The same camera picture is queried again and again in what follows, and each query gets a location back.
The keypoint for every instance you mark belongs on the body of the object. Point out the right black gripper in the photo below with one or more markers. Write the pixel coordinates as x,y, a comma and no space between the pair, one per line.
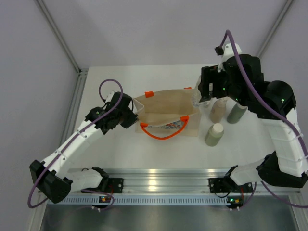
208,74

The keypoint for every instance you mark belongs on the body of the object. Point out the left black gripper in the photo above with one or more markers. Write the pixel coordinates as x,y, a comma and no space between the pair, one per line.
132,119

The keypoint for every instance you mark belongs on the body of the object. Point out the beige pump bottle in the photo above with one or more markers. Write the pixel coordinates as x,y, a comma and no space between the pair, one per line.
218,110

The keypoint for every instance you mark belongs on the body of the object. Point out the grey-green pump bottle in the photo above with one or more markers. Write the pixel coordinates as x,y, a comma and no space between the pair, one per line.
236,113

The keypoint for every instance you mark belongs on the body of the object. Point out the light green round-cap bottle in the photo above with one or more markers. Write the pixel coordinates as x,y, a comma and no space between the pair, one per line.
214,134

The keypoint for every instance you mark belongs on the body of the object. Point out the canvas bag with orange handles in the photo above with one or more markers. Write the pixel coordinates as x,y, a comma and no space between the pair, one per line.
167,113

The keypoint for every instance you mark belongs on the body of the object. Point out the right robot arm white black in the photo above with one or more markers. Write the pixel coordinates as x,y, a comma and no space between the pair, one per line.
287,165

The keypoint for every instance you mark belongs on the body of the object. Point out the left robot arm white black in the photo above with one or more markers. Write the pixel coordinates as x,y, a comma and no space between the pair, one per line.
51,175

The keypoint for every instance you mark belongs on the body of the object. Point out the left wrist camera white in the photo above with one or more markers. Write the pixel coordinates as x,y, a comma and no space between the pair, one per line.
109,97

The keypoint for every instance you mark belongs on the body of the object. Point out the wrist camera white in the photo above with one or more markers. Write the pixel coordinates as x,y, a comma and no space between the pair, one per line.
109,97
226,52

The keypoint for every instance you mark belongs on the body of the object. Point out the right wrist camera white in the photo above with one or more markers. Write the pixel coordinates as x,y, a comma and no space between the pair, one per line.
226,52

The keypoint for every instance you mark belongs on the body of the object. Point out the left frame post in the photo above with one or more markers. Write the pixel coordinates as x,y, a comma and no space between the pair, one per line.
56,31

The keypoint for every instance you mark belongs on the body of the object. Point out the frame post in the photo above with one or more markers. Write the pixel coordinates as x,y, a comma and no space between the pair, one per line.
268,27
56,31

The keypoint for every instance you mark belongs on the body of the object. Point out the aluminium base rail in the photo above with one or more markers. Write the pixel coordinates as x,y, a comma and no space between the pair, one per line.
166,181

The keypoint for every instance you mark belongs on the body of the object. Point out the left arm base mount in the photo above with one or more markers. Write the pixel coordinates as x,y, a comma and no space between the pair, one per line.
114,185

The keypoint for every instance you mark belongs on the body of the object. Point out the slotted cable duct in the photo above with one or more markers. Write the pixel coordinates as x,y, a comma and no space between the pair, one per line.
145,200

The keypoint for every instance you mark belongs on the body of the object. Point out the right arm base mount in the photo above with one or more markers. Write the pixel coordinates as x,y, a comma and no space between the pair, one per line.
218,185

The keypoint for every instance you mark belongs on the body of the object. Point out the right frame post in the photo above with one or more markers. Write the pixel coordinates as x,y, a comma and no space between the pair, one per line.
268,27

